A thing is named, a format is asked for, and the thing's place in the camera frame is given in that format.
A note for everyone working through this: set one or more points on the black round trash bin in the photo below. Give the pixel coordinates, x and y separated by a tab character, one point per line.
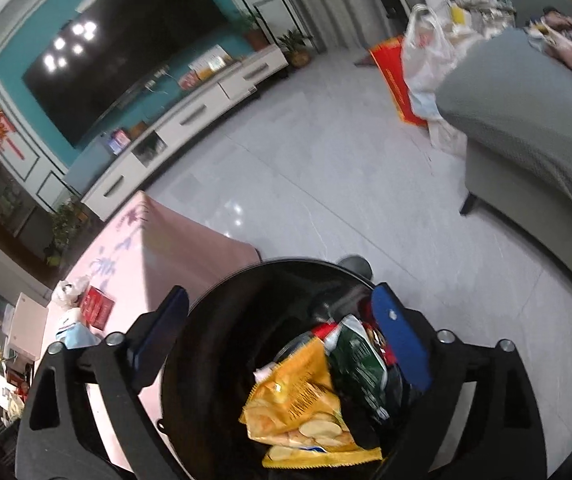
240	325

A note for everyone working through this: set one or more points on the white plastic bag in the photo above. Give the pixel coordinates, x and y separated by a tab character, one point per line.
431	48

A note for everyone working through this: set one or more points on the black flat television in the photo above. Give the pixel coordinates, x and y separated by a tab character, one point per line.
105	53

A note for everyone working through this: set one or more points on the clothes pile on sofa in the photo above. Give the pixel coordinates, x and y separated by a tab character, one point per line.
551	34

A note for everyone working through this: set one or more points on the blue cloth rag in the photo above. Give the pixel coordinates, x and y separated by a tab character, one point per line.
77	335

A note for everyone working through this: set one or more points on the red cigarette box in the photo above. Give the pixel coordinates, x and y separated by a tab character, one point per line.
96	308

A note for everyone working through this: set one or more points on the pink printed tablecloth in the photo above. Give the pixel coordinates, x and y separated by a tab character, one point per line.
146	249

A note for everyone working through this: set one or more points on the white side cabinet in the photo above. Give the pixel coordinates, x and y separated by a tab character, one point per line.
27	328

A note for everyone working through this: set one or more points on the yellow chips bag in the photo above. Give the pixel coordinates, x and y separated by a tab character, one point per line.
297	414

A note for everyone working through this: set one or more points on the red gift bag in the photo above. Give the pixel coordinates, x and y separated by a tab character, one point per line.
388	58

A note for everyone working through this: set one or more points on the green snack bag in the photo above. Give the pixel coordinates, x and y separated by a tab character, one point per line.
372	394

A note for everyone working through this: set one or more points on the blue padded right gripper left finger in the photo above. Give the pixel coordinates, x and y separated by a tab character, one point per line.
151	338

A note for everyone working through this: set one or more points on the grey fabric sofa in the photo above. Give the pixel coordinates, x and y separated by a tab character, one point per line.
514	105

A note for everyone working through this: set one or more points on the potted green plant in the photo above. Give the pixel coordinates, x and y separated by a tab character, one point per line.
294	45

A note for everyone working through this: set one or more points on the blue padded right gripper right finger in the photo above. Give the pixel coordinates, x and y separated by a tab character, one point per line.
411	354

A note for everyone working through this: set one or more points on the white TV cabinet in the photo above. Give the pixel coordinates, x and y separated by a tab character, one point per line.
178	126

